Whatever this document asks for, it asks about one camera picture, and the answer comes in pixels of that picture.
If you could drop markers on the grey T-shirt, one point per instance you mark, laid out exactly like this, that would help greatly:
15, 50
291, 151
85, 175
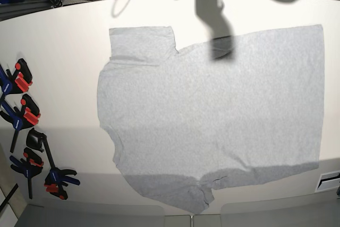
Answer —
230, 112

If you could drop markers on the long bar clamp black pad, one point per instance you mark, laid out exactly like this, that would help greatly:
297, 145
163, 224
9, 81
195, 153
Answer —
56, 178

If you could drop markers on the blue orange clamp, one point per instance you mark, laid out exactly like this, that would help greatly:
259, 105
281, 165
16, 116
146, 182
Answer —
17, 82
25, 117

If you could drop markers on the top blue orange clamp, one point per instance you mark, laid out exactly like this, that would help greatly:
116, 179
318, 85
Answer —
17, 82

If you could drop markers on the lower left blue clamp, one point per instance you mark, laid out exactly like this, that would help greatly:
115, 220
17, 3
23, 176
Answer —
30, 166

